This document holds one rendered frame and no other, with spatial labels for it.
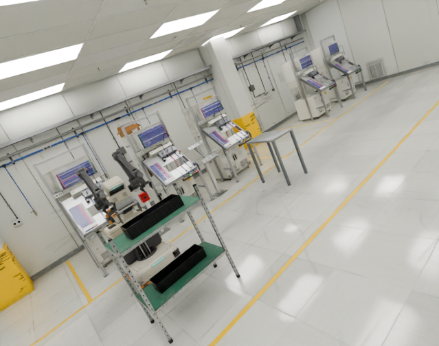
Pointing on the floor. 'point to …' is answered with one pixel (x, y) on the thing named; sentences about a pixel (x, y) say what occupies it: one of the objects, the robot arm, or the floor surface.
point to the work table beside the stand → (275, 150)
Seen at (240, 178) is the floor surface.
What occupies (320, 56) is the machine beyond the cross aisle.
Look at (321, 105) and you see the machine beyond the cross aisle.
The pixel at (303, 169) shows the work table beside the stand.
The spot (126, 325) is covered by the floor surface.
